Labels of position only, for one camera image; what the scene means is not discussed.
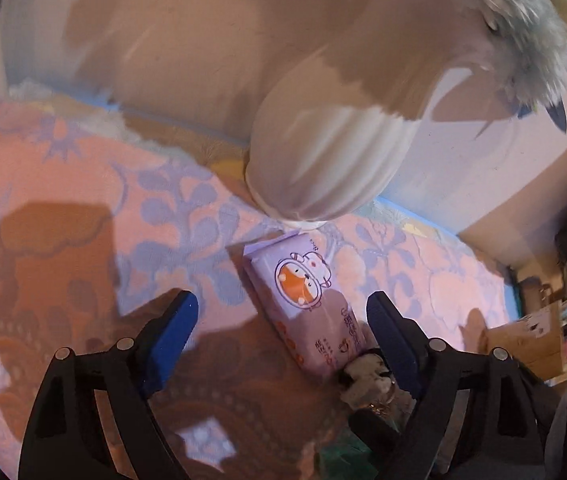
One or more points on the printed pink blanket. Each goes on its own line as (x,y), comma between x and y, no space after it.
(88,210)

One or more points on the white fluffy cloth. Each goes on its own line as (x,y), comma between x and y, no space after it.
(103,122)

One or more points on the blue and white flower bouquet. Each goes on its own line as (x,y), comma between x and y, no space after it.
(528,25)

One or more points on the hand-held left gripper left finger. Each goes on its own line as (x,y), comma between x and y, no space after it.
(173,340)

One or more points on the cardboard box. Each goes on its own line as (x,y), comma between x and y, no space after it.
(533,340)

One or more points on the white ribbed vase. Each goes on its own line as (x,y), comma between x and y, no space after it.
(333,150)

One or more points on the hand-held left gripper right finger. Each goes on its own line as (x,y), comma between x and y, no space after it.
(393,340)

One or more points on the purple tissue pack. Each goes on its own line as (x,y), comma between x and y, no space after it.
(308,305)

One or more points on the green packet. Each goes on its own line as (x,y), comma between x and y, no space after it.
(346,457)

